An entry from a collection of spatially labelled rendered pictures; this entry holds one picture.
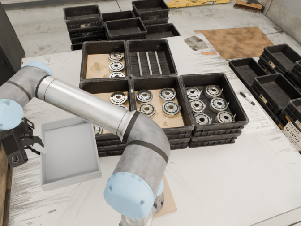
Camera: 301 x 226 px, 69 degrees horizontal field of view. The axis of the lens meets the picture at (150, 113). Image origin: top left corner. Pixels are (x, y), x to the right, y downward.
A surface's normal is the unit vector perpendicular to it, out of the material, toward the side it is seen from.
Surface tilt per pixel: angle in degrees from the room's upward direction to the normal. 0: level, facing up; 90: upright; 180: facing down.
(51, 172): 1
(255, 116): 0
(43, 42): 0
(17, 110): 77
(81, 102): 27
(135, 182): 13
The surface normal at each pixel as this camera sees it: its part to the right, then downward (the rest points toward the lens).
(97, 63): 0.04, -0.62
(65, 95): 0.04, -0.19
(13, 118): 0.92, 0.16
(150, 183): 0.69, -0.22
